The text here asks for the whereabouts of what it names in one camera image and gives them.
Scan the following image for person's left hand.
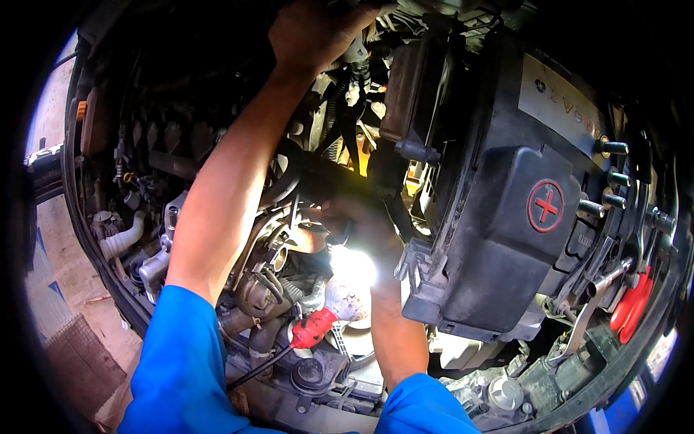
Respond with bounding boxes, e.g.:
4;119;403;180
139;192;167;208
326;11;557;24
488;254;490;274
269;0;383;78

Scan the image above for person's right hand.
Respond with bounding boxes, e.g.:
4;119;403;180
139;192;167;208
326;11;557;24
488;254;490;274
319;194;406;284

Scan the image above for brown fuse box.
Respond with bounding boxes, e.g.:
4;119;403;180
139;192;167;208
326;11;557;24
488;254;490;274
378;40;438;144

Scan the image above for rusty metal pipe assembly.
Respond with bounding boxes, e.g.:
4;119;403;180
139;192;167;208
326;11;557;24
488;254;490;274
219;210;305;354

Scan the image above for black car battery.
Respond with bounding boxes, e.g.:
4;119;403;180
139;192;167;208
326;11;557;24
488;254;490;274
395;31;632;344

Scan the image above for black radiator cap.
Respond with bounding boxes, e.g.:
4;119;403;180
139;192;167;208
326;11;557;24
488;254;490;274
290;357;327;393

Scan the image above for white coolant reservoir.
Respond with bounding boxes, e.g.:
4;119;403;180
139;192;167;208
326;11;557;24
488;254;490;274
428;329;529;372

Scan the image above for black intake manifold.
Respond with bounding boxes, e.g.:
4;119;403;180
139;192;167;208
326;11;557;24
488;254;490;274
115;115;219;181

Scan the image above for silver round filler cap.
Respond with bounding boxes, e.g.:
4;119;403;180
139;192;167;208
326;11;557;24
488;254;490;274
487;376;526;413

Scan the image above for silver ratchet wrench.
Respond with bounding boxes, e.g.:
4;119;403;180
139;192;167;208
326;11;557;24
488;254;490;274
547;257;635;363

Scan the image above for black air intake hose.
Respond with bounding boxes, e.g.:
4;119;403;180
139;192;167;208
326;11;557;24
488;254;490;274
258;138;387;211

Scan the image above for red handled work lamp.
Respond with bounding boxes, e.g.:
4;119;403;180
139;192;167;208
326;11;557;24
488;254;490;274
289;245;378;350

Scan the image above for black lamp cable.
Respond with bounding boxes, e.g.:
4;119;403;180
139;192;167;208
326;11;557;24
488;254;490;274
227;345;295;392

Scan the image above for silver metal engine bracket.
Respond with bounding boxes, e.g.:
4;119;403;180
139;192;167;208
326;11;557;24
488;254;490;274
138;190;189;305

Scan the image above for white ribbed hose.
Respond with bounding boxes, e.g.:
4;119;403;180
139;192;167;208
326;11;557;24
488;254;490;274
100;210;147;261

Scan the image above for red handled pliers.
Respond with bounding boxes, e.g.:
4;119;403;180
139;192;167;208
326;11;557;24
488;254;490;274
609;265;655;345

